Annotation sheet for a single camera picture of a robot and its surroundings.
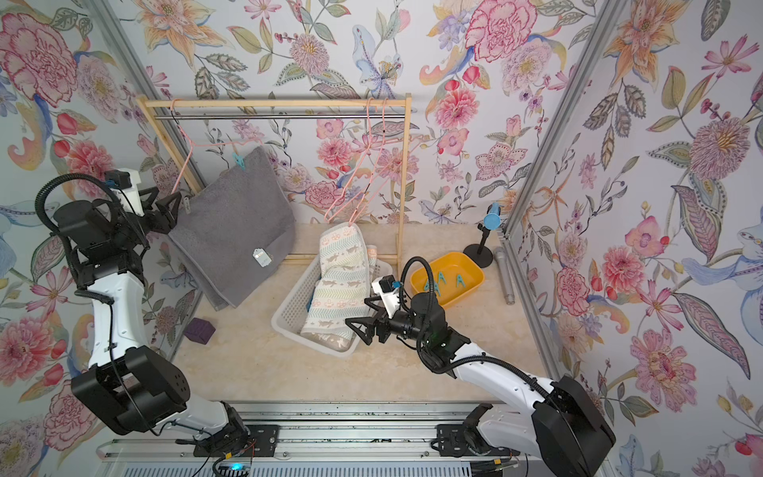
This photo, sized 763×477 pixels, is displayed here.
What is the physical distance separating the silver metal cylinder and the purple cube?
97cm

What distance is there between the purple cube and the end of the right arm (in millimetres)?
506

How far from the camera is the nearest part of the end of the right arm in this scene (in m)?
0.60

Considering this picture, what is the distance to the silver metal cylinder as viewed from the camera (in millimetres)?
1024

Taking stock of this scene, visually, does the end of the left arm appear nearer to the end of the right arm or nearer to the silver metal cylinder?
the end of the right arm

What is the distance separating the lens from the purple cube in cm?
90

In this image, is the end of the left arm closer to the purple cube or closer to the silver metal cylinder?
Result: the purple cube

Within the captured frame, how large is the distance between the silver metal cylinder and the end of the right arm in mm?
484

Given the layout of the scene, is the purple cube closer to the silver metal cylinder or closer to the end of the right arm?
the end of the right arm
